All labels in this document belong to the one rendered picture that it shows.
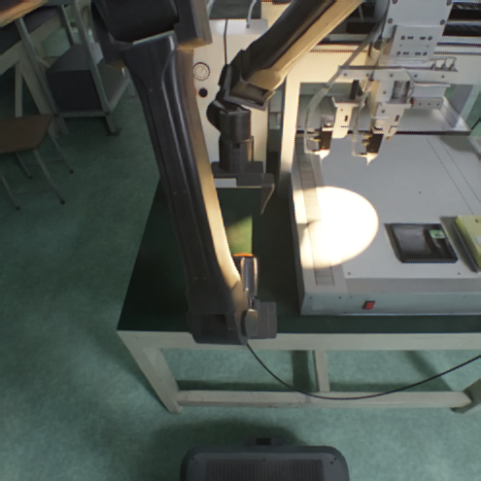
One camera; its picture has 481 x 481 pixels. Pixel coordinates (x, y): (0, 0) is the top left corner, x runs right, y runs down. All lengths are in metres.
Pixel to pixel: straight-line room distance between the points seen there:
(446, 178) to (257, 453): 1.02
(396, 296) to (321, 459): 0.63
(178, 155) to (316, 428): 1.32
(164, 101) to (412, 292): 0.65
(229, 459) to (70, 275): 1.30
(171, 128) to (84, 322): 1.57
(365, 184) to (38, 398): 1.55
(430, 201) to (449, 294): 0.30
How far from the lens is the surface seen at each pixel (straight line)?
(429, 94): 0.89
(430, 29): 0.82
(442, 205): 1.07
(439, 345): 1.00
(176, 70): 0.37
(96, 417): 1.65
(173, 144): 0.37
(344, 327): 0.86
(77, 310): 1.92
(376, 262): 0.85
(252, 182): 0.64
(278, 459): 1.24
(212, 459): 1.24
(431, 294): 0.86
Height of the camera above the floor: 1.49
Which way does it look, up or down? 48 degrees down
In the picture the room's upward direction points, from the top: 2 degrees counter-clockwise
